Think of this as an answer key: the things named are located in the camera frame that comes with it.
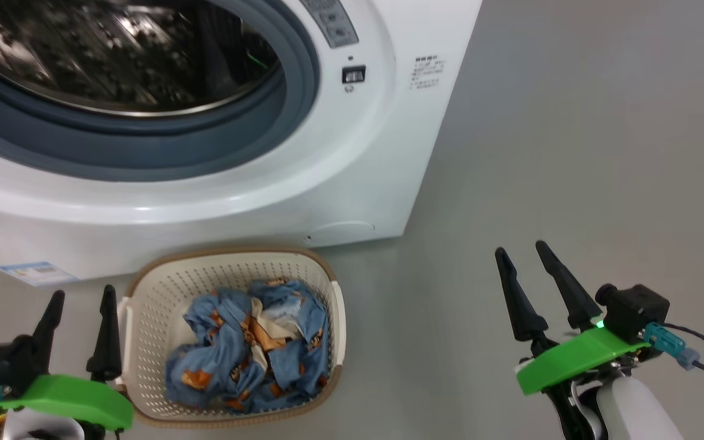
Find right camera cable teal plug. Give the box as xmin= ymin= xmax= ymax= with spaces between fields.
xmin=644 ymin=323 xmax=704 ymax=376

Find blue energy label sticker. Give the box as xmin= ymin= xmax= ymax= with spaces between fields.
xmin=0 ymin=262 xmax=78 ymax=287

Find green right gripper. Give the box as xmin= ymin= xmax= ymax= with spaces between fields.
xmin=494 ymin=240 xmax=652 ymax=440

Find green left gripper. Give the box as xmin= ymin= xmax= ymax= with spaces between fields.
xmin=0 ymin=284 xmax=134 ymax=431

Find cream perforated laundry basket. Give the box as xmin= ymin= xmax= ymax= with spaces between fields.
xmin=117 ymin=246 xmax=347 ymax=428

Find white front-load washing machine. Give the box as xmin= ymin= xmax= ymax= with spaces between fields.
xmin=0 ymin=0 xmax=484 ymax=288

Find blue printed clothes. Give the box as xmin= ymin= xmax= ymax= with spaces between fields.
xmin=166 ymin=278 xmax=331 ymax=415

